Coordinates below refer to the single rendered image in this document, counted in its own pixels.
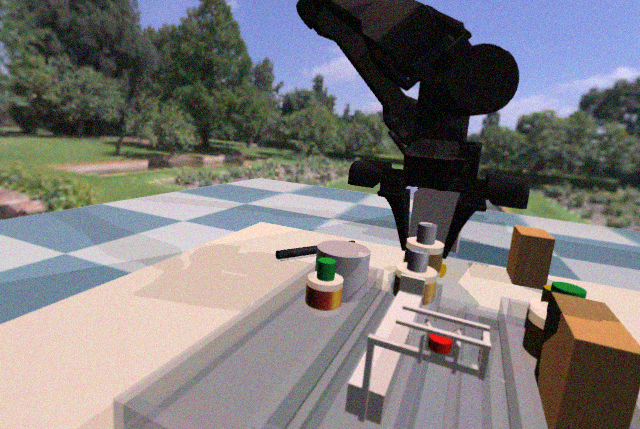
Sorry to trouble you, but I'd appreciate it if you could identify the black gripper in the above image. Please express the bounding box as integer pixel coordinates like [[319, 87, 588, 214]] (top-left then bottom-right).
[[348, 116, 530, 259]]

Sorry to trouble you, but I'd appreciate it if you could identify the black flat bar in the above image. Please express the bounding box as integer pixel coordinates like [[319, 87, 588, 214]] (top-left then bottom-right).
[[275, 245, 317, 259]]

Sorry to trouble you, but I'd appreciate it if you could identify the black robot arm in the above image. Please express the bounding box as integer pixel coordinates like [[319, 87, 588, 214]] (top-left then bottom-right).
[[296, 0, 520, 191]]

